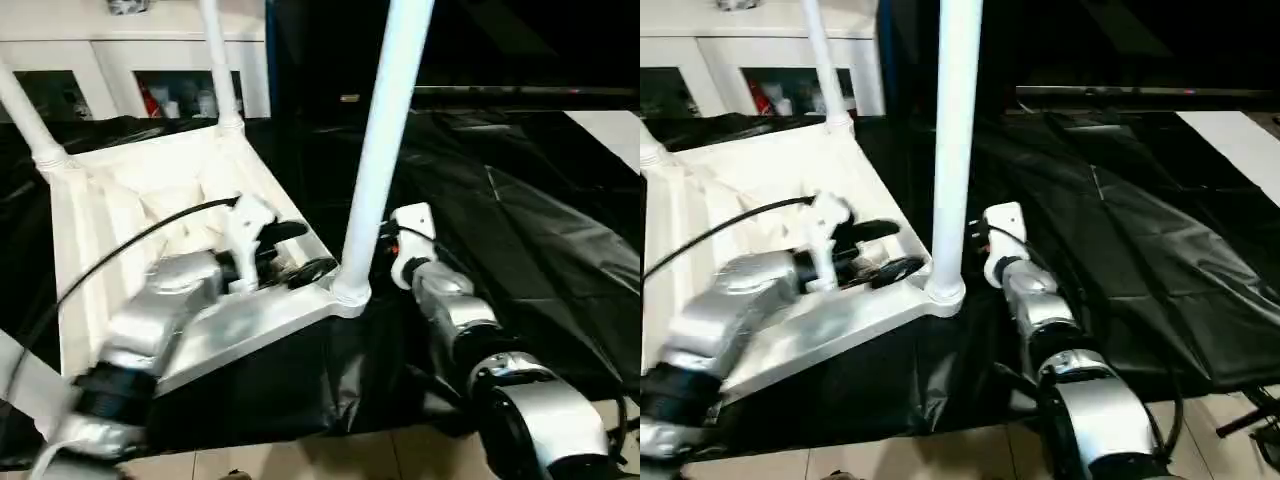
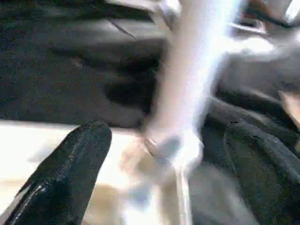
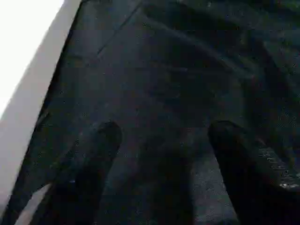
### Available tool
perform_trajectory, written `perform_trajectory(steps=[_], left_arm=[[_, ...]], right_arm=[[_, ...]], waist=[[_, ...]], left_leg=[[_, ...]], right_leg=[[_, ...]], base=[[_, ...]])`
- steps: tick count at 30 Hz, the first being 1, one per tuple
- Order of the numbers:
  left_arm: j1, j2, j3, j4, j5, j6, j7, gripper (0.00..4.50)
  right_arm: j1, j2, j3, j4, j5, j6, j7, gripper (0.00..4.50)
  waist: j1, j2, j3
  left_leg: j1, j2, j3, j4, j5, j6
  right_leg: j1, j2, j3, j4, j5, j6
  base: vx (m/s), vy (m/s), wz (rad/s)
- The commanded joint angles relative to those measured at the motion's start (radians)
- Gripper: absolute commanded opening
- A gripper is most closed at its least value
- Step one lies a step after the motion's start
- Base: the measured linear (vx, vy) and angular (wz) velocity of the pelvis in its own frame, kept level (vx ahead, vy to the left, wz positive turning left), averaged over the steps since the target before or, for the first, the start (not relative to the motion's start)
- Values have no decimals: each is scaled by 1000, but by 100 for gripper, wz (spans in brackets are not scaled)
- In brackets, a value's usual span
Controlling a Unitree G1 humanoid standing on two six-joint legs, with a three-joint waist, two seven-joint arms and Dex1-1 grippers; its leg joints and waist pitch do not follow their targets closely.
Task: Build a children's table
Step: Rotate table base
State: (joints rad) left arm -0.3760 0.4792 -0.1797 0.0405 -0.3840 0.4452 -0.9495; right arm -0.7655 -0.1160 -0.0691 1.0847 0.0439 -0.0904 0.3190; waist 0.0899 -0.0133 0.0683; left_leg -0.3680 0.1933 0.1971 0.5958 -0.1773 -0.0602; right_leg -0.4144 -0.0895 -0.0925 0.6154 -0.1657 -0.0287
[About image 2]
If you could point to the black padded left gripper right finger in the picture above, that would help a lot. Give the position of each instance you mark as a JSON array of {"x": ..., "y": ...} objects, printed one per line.
[{"x": 267, "y": 178}]

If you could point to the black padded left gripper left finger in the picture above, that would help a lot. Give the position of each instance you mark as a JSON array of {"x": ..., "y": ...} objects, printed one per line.
[{"x": 61, "y": 183}]

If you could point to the white plastic table top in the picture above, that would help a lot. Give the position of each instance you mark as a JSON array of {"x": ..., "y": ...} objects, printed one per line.
[{"x": 70, "y": 159}]

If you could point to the white plastic table leg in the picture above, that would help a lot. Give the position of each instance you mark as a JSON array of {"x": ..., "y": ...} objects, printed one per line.
[{"x": 192, "y": 75}]

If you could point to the black work mat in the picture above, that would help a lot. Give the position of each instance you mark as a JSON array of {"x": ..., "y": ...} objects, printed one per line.
[{"x": 70, "y": 70}]

